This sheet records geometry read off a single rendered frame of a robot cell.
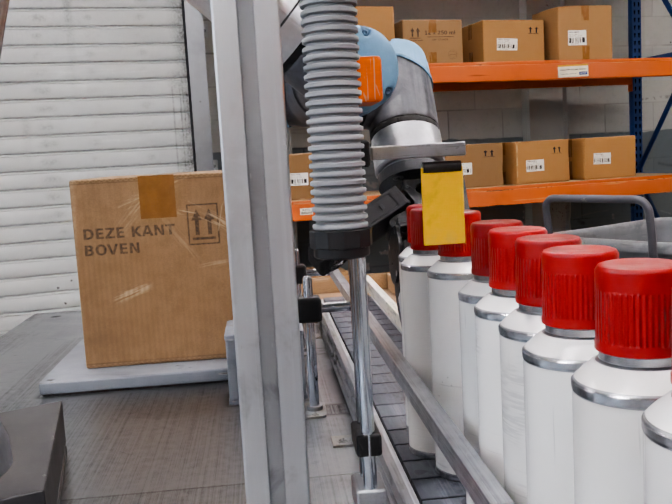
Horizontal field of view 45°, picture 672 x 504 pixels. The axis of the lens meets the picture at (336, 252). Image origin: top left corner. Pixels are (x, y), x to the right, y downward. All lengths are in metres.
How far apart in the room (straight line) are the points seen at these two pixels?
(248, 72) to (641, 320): 0.34
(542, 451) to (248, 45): 0.33
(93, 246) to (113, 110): 3.73
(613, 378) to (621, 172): 4.93
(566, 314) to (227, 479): 0.51
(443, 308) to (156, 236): 0.64
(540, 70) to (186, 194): 3.83
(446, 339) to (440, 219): 0.09
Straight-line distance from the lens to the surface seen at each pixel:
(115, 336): 1.20
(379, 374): 0.94
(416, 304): 0.65
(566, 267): 0.36
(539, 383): 0.36
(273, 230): 0.55
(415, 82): 0.87
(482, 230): 0.51
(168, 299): 1.18
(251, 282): 0.55
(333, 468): 0.81
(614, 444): 0.32
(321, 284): 1.78
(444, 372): 0.62
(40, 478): 0.70
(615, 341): 0.31
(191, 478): 0.82
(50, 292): 4.96
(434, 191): 0.57
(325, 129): 0.43
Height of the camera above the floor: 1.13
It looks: 7 degrees down
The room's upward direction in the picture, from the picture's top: 3 degrees counter-clockwise
